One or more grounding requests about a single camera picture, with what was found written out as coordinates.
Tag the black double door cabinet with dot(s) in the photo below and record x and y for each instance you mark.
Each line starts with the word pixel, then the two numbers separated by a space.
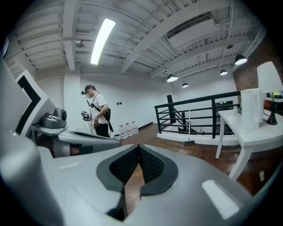
pixel 227 106

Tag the ceiling sensor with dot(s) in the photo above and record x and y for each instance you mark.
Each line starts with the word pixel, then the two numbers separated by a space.
pixel 80 44

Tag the white shade table lamp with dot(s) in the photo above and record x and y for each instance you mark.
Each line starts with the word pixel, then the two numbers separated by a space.
pixel 268 77

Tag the white wall outlet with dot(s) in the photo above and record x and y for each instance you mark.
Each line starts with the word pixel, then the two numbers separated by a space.
pixel 261 175

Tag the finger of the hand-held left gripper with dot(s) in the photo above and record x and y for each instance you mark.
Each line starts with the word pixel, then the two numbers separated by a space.
pixel 88 131
pixel 99 145

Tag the black round ceiling disc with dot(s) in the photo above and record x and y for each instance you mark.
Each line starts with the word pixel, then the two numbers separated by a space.
pixel 230 46

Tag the long fluorescent ceiling light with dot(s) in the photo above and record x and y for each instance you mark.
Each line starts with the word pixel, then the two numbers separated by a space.
pixel 102 42

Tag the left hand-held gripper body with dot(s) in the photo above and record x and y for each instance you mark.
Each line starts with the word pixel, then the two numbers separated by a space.
pixel 24 106

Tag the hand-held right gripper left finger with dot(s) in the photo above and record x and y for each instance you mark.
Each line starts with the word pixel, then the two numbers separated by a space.
pixel 84 187

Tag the small white floor device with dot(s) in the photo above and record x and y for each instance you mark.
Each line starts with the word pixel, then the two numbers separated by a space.
pixel 117 137

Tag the black staircase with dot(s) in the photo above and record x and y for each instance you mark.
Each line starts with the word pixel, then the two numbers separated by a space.
pixel 186 130

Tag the white table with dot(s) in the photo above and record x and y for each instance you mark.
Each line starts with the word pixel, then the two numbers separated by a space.
pixel 243 136

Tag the black pendant lamp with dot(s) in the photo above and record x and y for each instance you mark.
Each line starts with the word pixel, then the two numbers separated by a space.
pixel 240 60
pixel 223 72
pixel 185 85
pixel 172 78

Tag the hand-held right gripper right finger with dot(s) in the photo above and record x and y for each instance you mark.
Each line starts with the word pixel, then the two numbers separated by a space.
pixel 188 187

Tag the black metal railing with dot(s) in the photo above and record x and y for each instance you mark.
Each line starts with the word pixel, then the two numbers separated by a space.
pixel 213 119

